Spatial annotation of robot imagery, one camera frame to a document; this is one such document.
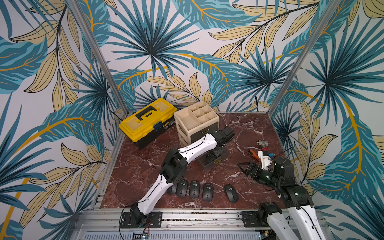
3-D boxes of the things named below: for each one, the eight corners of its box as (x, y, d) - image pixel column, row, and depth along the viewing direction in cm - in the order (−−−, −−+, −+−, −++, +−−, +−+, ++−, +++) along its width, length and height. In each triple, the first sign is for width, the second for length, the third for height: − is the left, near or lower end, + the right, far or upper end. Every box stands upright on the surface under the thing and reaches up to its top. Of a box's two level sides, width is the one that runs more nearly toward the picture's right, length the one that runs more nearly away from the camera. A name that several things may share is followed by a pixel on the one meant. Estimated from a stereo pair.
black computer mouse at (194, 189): (189, 198, 82) (189, 196, 80) (189, 181, 88) (189, 180, 85) (199, 198, 82) (200, 196, 80) (199, 181, 88) (199, 180, 86)
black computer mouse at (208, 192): (202, 201, 81) (203, 199, 79) (202, 184, 87) (202, 183, 84) (214, 201, 81) (214, 199, 79) (212, 184, 87) (213, 183, 85)
